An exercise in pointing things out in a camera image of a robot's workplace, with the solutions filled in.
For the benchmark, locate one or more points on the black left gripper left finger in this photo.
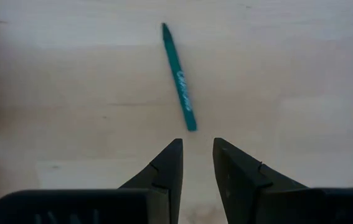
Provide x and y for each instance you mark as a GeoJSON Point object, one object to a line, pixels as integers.
{"type": "Point", "coordinates": [160, 177]}

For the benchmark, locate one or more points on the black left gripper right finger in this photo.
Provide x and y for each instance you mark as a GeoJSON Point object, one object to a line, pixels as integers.
{"type": "Point", "coordinates": [241, 183]}

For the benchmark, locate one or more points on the teal crayon white print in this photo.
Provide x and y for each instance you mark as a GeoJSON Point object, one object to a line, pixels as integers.
{"type": "Point", "coordinates": [179, 77]}

